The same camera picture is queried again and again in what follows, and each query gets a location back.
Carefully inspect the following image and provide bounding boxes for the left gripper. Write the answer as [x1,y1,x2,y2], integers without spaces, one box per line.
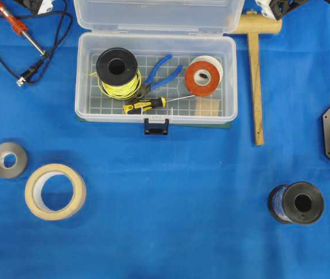
[18,0,53,15]

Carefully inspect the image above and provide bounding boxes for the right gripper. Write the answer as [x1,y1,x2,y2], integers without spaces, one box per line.
[255,0,302,20]

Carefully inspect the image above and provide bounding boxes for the clear plastic tool box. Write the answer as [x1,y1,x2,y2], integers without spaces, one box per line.
[74,1,244,126]

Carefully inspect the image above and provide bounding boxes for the black box latch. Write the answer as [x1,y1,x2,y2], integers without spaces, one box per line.
[144,118,169,135]

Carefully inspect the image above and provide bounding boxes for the orange soldering iron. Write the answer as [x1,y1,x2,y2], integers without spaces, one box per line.
[0,1,46,56]

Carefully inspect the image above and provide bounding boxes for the wooden mallet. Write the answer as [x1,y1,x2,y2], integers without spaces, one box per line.
[232,10,282,146]

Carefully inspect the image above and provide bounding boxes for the white tape roll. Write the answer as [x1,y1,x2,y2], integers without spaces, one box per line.
[191,55,224,78]

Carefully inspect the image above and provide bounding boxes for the red tape roll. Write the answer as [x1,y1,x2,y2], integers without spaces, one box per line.
[185,61,221,97]

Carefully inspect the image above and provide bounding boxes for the small wooden block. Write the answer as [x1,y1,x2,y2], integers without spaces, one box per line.
[195,99,221,117]

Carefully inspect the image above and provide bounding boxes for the yellow black screwdriver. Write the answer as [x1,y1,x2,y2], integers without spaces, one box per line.
[123,95,194,115]

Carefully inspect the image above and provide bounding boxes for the grey tape roll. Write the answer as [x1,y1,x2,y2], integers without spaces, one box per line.
[0,142,28,179]

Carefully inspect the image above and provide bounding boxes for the beige masking tape roll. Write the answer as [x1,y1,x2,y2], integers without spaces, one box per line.
[24,163,87,221]

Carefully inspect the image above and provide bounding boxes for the blue table cloth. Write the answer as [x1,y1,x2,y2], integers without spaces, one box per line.
[0,1,330,278]

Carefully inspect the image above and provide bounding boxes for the black power cable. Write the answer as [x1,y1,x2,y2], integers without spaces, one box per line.
[0,0,74,87]

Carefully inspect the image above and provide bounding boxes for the yellow wire spool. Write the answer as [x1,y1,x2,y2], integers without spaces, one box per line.
[91,48,142,101]

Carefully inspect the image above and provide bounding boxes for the blue handled pliers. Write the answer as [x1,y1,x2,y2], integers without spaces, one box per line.
[137,55,183,100]

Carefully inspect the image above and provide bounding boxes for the blue wire spool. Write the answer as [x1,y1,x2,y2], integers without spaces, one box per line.
[268,181,325,225]

